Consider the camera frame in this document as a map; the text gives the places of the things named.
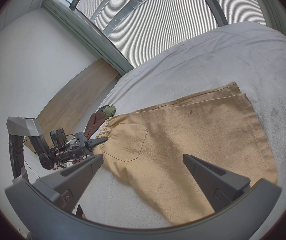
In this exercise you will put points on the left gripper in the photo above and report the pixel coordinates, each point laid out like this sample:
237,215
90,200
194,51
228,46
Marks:
80,144

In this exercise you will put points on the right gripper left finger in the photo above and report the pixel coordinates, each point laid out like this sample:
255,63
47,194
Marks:
67,184

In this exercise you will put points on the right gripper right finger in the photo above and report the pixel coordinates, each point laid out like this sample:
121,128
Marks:
220,186

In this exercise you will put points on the tan shorts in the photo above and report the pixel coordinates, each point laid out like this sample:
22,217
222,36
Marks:
183,134

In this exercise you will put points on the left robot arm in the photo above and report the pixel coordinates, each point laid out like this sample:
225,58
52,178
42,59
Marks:
25,125

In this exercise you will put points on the bed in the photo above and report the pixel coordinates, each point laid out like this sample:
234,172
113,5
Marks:
208,59

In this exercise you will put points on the brown garment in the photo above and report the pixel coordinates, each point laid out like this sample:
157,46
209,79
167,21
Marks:
96,124

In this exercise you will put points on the green garment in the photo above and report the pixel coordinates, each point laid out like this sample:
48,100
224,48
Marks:
110,110

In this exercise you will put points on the grey-green curtain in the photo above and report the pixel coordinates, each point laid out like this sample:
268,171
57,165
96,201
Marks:
88,31
270,6

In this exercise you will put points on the window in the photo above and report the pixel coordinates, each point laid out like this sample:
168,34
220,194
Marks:
158,16

